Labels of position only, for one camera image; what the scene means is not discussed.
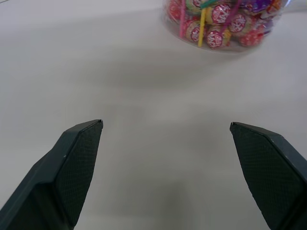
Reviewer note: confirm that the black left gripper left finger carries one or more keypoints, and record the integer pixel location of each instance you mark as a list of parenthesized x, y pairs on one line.
[(48, 182)]

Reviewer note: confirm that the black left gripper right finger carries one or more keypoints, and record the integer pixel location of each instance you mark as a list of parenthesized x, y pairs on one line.
[(271, 172)]

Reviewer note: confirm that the red wrapped lollipop head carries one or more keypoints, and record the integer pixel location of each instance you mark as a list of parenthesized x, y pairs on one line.
[(193, 31), (250, 38), (215, 38), (220, 14), (238, 23), (174, 9)]

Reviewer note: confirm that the yellow candy stick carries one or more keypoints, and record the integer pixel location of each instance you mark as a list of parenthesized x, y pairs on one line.
[(202, 28)]

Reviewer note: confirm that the purple candy stick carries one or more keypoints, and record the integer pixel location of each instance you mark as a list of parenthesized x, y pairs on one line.
[(232, 16)]

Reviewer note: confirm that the orange snack wrapper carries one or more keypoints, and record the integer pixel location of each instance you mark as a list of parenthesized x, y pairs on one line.
[(275, 6)]

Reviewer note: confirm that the purple plastic snack wrapper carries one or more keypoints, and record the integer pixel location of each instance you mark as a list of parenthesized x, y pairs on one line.
[(259, 5)]

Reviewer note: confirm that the pink candy stick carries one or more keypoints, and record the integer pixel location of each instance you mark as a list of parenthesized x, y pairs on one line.
[(182, 21)]

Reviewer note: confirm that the clear plastic lollipop jar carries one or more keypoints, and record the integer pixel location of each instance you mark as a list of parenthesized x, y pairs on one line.
[(172, 26)]

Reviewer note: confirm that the teal green candy stick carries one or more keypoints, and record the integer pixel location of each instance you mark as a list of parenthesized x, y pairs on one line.
[(208, 3)]

